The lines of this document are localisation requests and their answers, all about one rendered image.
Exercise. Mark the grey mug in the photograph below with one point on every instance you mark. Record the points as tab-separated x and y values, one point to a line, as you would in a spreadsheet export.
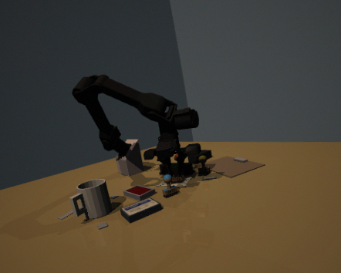
94	198

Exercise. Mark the blue-topped rubber stamp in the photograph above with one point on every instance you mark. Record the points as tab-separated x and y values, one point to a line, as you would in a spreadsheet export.
170	190

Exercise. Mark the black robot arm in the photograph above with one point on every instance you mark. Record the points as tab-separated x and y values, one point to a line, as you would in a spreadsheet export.
149	105

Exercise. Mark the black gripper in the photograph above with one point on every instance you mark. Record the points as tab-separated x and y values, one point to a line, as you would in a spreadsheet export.
189	150

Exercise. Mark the brown clipboard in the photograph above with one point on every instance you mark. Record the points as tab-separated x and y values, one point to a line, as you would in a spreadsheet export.
231	166

